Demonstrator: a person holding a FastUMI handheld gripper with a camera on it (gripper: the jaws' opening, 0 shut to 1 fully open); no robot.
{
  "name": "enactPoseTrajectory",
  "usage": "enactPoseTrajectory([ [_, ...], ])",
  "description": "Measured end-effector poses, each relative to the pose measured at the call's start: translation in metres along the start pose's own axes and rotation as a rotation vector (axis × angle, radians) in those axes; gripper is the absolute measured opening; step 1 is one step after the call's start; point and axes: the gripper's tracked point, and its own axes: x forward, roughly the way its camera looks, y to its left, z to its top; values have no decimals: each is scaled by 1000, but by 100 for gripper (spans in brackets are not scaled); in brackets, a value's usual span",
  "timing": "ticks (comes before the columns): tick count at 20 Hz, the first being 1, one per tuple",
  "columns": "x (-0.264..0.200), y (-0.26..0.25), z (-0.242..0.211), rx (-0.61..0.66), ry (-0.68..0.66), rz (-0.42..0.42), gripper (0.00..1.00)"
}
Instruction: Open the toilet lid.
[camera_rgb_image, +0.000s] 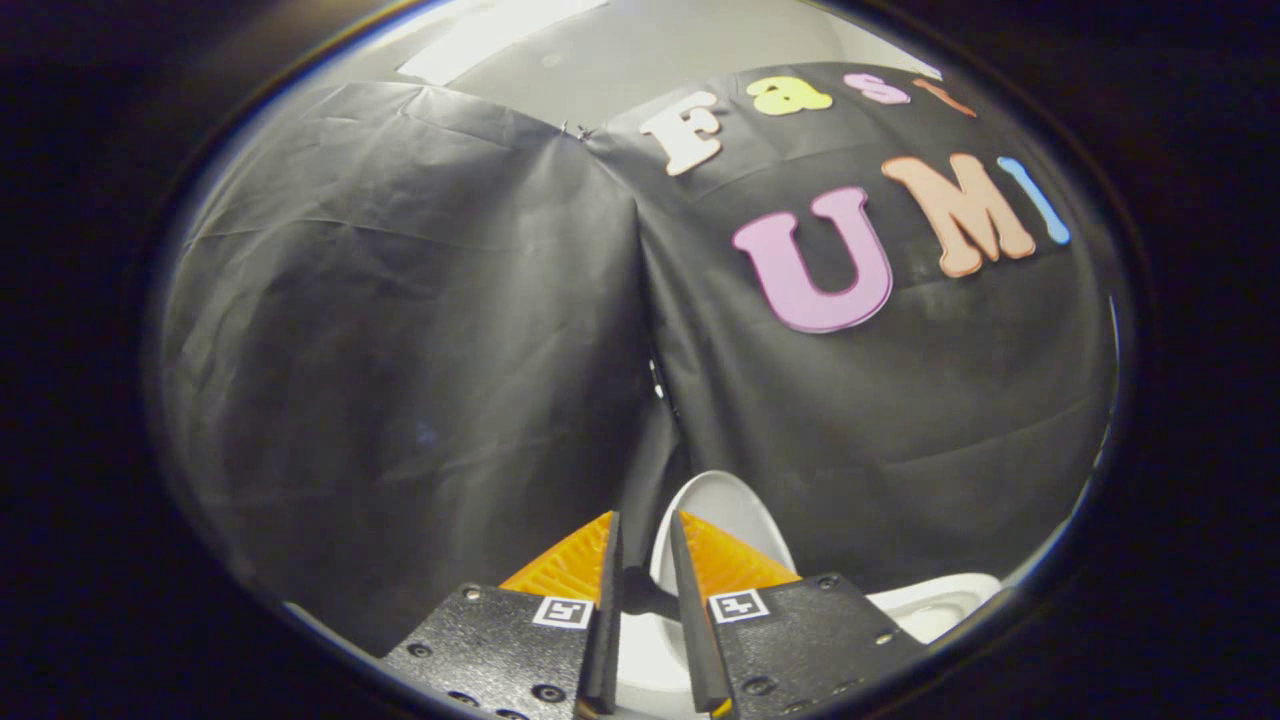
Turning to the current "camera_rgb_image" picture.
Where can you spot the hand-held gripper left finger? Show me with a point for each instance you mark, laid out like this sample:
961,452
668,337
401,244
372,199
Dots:
500,650

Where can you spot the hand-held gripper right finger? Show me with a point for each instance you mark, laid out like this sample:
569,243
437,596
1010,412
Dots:
810,640

